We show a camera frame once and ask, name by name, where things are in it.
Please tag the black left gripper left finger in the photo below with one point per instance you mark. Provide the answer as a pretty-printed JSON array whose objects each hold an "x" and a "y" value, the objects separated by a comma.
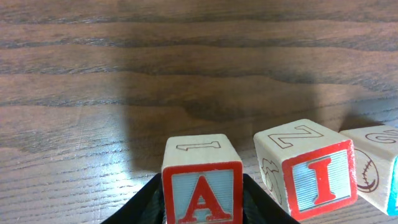
[{"x": 145, "y": 207}]

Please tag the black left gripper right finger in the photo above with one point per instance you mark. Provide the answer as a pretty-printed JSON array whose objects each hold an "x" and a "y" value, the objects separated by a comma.
[{"x": 259, "y": 207}]

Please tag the red letter I block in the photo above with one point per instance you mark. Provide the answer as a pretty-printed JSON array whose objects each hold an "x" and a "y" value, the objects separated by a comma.
[{"x": 308, "y": 169}]

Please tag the red letter A block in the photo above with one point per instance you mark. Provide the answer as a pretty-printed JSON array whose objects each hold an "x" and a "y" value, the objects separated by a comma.
[{"x": 202, "y": 180}]

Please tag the blue number 2 block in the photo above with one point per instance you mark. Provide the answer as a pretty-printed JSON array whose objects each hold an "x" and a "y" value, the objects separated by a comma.
[{"x": 375, "y": 150}]

